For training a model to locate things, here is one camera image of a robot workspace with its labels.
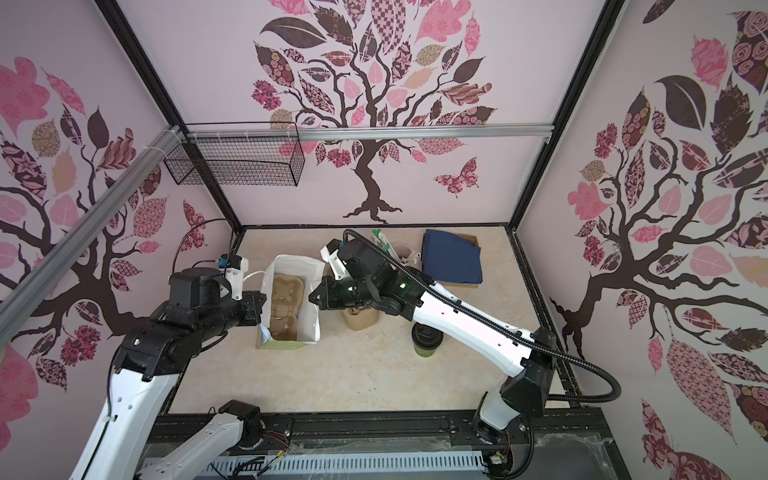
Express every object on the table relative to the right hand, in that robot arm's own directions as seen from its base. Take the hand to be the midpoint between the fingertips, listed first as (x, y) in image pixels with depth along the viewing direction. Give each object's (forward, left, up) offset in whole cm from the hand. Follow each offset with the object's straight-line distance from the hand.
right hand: (306, 295), depth 63 cm
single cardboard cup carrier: (+11, +13, -21) cm, 28 cm away
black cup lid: (-1, -27, -21) cm, 34 cm away
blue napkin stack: (+37, -40, -33) cm, 63 cm away
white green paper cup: (-2, -27, -28) cm, 39 cm away
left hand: (+1, +11, -5) cm, 12 cm away
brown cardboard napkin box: (+41, -49, -28) cm, 70 cm away
